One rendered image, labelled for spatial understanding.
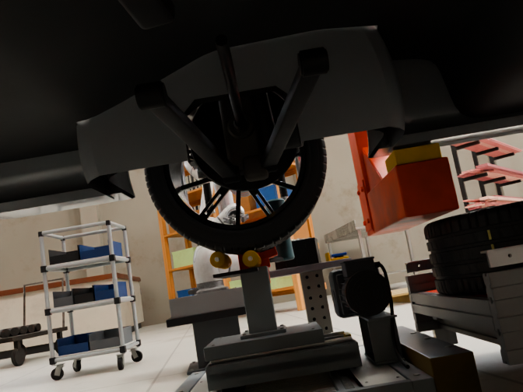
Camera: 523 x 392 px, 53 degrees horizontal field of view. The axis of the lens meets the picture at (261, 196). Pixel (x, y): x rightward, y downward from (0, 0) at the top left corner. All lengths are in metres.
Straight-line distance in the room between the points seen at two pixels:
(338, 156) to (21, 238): 6.20
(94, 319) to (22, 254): 3.42
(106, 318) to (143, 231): 3.02
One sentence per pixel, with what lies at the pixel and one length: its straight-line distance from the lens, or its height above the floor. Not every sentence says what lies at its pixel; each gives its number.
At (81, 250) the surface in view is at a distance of 3.87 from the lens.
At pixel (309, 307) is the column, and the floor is 0.26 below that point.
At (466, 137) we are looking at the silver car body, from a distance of 1.76.
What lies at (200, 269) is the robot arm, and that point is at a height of 0.54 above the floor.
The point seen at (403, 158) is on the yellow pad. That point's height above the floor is 0.70.
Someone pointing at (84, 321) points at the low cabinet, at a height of 0.30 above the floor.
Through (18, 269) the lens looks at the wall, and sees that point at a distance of 10.58.
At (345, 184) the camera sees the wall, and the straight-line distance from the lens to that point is 10.51.
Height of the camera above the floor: 0.40
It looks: 9 degrees up
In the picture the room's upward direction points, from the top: 10 degrees counter-clockwise
